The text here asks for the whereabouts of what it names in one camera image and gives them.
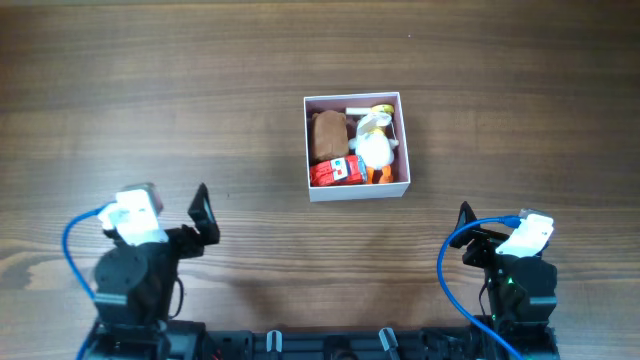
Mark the white plush duck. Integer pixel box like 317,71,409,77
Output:
348,128,399,184

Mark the red toy fire truck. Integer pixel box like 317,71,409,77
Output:
310,155,368,187

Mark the white rattle drum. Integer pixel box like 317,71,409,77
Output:
350,112,399,148

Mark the brown plush toy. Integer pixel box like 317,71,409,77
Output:
310,110,349,163

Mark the yellow rattle drum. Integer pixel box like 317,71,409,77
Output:
345,104,395,116

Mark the pink cardboard box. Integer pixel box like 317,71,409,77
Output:
304,92,411,202

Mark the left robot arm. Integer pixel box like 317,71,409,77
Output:
78,183,220,360

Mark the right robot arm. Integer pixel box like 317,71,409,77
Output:
437,202,559,359

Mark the right blue cable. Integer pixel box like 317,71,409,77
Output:
436,214,526,360

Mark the blue cable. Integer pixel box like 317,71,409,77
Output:
61,204,109,360
436,214,526,360

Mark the left blue cable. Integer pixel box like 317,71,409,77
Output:
61,204,109,360

